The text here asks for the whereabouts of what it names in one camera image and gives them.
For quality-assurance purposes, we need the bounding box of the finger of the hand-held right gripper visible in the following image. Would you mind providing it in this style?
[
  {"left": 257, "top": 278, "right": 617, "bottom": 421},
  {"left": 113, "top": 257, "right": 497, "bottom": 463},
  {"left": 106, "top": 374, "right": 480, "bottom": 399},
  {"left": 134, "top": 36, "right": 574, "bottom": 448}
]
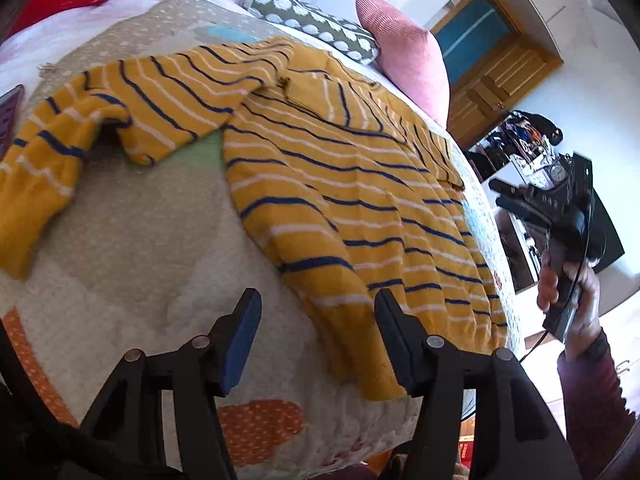
[
  {"left": 489, "top": 177, "right": 533, "bottom": 202},
  {"left": 496, "top": 196, "right": 551, "bottom": 233}
]

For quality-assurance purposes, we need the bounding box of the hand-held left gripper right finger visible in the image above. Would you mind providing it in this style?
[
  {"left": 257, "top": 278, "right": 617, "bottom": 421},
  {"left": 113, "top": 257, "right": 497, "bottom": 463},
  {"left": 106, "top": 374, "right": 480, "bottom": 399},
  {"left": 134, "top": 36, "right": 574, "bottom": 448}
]
[{"left": 374, "top": 287, "right": 568, "bottom": 480}]

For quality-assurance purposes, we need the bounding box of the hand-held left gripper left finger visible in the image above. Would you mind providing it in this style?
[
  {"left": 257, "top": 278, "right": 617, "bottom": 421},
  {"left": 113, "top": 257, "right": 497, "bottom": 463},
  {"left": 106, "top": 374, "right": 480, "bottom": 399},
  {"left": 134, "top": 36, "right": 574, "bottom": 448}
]
[{"left": 80, "top": 287, "right": 263, "bottom": 480}]

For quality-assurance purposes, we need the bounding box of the yellow striped knit sweater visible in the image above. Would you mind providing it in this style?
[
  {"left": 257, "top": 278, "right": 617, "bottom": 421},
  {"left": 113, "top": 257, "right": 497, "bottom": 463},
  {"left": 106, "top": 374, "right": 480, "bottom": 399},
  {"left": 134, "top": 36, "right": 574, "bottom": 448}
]
[{"left": 0, "top": 37, "right": 511, "bottom": 403}]

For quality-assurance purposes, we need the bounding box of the person's right forearm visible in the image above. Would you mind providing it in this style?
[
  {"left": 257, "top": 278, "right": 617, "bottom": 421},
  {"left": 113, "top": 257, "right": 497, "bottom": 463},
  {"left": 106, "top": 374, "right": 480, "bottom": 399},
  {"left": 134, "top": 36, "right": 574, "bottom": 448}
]
[{"left": 556, "top": 327, "right": 640, "bottom": 480}]

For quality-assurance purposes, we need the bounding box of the cluttered clothes shelf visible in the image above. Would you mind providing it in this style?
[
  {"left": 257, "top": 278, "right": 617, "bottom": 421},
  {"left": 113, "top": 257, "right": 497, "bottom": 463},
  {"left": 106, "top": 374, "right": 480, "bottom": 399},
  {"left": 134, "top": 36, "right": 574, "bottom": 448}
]
[{"left": 467, "top": 110, "right": 566, "bottom": 186}]

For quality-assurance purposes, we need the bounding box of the person's right hand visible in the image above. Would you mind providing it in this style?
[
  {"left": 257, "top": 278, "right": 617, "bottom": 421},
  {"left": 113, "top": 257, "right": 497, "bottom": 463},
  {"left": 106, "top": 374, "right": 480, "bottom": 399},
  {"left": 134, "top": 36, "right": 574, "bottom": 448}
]
[{"left": 536, "top": 252, "right": 601, "bottom": 361}]

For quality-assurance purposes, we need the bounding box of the black television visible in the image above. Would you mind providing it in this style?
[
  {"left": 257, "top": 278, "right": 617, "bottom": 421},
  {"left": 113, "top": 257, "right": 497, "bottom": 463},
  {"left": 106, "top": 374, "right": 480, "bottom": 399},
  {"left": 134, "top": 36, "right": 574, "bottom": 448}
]
[{"left": 595, "top": 192, "right": 627, "bottom": 268}]

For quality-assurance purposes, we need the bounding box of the white desk unit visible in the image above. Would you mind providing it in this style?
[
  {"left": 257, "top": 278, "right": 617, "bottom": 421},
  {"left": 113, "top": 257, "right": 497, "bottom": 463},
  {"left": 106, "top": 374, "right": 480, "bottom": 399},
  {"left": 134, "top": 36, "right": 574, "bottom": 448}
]
[{"left": 492, "top": 160, "right": 640, "bottom": 321}]

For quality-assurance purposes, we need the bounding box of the wooden panel door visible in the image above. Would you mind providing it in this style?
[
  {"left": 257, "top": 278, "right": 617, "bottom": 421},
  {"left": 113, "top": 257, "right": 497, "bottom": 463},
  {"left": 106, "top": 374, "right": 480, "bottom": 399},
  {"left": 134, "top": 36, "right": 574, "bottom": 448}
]
[{"left": 425, "top": 0, "right": 566, "bottom": 151}]

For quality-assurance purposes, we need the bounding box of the patchwork dotted quilt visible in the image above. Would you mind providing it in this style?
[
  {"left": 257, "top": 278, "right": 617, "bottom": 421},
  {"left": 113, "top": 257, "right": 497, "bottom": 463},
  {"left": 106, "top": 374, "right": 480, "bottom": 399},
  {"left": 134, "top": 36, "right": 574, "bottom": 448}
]
[{"left": 0, "top": 0, "right": 526, "bottom": 478}]

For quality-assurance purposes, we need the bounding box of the pink textured pillow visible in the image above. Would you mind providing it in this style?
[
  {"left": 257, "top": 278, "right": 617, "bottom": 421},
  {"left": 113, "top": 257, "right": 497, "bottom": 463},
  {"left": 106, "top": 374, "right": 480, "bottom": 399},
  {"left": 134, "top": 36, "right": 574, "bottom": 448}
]
[{"left": 355, "top": 0, "right": 451, "bottom": 128}]

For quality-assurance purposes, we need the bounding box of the green white-spotted pillow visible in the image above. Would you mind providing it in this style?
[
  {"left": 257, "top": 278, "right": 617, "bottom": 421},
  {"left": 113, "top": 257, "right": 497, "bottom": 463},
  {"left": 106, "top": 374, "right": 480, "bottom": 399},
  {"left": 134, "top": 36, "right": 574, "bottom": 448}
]
[{"left": 239, "top": 0, "right": 382, "bottom": 66}]

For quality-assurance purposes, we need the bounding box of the purple flat object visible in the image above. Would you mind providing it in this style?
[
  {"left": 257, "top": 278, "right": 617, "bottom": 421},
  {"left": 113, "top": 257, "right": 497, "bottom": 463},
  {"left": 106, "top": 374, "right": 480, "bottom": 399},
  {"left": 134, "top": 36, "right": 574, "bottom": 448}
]
[{"left": 0, "top": 84, "right": 25, "bottom": 161}]

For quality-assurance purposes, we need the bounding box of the pale pink bed sheet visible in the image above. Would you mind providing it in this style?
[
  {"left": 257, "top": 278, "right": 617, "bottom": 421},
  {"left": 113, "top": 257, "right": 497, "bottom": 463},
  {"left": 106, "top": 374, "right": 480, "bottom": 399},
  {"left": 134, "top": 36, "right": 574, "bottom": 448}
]
[{"left": 0, "top": 0, "right": 241, "bottom": 91}]

